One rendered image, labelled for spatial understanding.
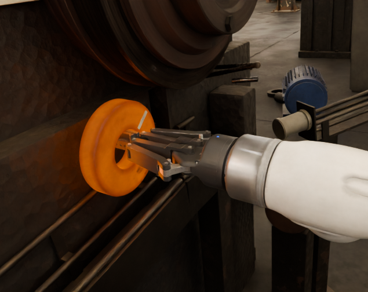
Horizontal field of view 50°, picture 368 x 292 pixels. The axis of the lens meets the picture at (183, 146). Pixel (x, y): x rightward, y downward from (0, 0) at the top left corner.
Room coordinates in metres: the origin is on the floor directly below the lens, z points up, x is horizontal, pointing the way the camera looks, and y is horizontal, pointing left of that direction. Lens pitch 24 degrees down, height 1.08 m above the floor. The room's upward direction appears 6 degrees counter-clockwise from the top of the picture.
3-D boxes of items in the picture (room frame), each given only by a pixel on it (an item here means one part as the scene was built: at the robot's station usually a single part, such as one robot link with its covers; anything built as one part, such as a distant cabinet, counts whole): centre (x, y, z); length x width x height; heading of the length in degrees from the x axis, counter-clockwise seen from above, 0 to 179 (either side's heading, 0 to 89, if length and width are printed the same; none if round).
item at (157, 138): (0.56, 0.02, 0.84); 0.11 x 0.01 x 0.04; 55
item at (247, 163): (0.47, -0.09, 0.83); 0.09 x 0.06 x 0.09; 146
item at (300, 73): (2.86, -0.93, 0.17); 0.57 x 0.31 x 0.34; 166
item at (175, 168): (0.49, 0.01, 0.84); 0.05 x 0.05 x 0.02; 58
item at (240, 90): (0.96, -0.13, 0.68); 0.11 x 0.08 x 0.24; 56
